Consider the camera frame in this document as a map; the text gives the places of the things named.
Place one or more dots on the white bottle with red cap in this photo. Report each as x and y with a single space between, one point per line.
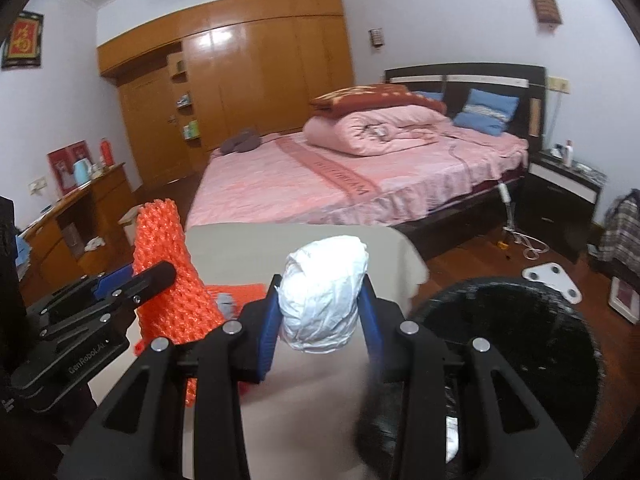
568 155

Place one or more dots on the white bathroom scale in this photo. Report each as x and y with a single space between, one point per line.
552 282

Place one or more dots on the light blue kettle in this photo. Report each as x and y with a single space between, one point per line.
83 172

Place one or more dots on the bed with pink sheet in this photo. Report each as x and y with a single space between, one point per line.
280 185

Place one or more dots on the white cloth under desk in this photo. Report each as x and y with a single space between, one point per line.
92 245

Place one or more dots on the small white stool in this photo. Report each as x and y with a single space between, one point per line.
126 220

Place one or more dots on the yellowed wall socket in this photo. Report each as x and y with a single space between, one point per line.
558 85

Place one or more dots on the red thermos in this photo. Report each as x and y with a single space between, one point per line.
106 152

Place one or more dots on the folded red patterned blanket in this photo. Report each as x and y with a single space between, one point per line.
370 96

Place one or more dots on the green box on shelf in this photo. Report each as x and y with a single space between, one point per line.
191 131

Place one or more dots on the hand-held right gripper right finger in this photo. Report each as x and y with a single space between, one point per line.
371 330

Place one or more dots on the plaid clothing pile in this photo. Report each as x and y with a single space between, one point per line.
622 230

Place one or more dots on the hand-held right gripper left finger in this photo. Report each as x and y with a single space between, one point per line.
265 340

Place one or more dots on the wooden desk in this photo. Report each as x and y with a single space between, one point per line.
105 190

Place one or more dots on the large blue pillow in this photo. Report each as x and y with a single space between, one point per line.
485 110

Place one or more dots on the black round waste bin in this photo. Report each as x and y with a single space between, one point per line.
525 335

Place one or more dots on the small dark wall ornament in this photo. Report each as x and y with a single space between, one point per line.
376 37

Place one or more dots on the folded pink quilt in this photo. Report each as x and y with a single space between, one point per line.
370 132

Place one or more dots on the white paper ball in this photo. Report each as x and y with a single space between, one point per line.
322 295

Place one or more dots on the black and white nightstand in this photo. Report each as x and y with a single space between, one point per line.
555 210

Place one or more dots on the purple cloth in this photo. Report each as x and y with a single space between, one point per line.
240 142

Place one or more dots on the wooden wardrobe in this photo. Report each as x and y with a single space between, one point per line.
260 70

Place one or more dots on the red gift box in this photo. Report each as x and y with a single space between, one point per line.
61 170

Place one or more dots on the brown wall calendar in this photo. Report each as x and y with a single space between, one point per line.
546 6

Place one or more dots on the framed red wall picture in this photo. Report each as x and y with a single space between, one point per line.
22 39

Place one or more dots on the white and red floor box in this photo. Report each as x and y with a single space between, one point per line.
625 300

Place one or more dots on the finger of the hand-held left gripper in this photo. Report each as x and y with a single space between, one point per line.
114 282
145 285

